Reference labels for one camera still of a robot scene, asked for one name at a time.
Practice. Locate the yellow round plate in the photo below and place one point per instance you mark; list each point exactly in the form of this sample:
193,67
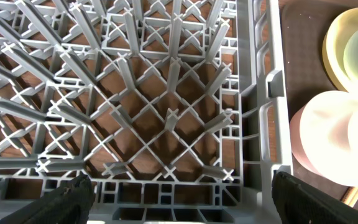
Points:
335,40

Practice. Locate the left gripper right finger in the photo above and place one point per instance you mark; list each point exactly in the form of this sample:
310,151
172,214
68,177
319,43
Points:
298,202

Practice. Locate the grey plastic dishwasher rack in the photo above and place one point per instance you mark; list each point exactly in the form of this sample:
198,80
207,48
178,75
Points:
175,109

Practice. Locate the dark brown serving tray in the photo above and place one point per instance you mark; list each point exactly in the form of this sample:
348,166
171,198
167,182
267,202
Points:
304,25

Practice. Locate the pink small bowl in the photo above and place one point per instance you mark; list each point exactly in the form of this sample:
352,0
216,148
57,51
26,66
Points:
324,136

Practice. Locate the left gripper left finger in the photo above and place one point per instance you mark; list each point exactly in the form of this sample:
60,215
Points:
69,203

